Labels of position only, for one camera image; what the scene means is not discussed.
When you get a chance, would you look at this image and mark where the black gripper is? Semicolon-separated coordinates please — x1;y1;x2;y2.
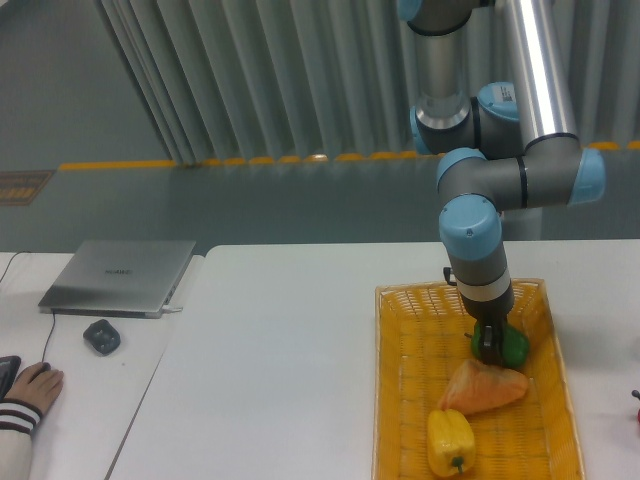
461;293;514;367

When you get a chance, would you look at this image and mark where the green bell pepper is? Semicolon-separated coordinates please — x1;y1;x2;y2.
465;322;530;369

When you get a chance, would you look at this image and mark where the striped sleeve forearm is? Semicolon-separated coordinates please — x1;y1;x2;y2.
1;399;43;479

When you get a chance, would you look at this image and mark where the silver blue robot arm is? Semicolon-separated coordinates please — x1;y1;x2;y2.
397;1;606;369

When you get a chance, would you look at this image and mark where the yellow woven basket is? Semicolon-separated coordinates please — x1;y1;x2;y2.
372;279;585;479

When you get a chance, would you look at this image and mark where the yellow bell pepper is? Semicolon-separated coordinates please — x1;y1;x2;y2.
427;409;476;477

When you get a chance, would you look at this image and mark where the person's hand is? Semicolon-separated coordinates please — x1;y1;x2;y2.
4;362;64;416

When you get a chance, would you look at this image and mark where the triangular orange bread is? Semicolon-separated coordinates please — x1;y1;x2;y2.
437;359;529;415

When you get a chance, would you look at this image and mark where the white usb adapter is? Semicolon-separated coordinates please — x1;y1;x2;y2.
162;305;183;314

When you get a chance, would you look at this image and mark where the silver closed laptop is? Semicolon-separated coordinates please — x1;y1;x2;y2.
39;240;196;318

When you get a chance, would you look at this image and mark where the small black tray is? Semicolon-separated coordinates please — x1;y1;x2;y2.
83;319;121;356

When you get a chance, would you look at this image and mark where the black keyboard edge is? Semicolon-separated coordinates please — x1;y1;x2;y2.
0;355;22;399

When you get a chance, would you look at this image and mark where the black mouse cable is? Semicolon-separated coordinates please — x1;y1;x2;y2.
40;310;57;365

